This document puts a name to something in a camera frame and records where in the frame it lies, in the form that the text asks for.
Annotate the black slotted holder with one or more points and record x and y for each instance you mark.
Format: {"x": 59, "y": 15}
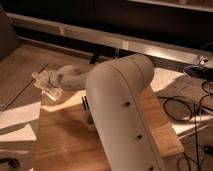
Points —
{"x": 85, "y": 103}

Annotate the dark chair corner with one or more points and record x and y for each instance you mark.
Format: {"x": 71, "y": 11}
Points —
{"x": 9, "y": 41}

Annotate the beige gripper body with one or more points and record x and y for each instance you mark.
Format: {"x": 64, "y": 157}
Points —
{"x": 55, "y": 79}

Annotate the white long rail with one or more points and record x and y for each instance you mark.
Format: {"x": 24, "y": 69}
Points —
{"x": 152, "y": 48}

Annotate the translucent plastic cup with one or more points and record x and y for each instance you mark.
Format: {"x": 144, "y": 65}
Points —
{"x": 88, "y": 121}

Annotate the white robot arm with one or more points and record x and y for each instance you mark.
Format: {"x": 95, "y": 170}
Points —
{"x": 113, "y": 92}

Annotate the clear plastic bottle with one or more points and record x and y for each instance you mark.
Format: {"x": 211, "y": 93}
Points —
{"x": 42, "y": 82}

